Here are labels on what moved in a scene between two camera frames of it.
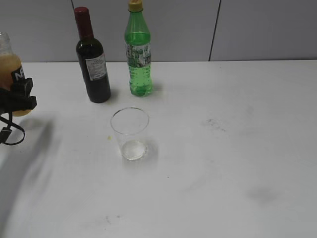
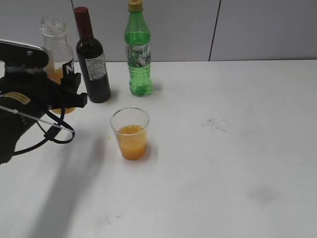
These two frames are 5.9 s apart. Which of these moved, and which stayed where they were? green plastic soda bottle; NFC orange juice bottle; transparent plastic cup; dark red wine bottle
Moved: NFC orange juice bottle
Stayed: transparent plastic cup; green plastic soda bottle; dark red wine bottle
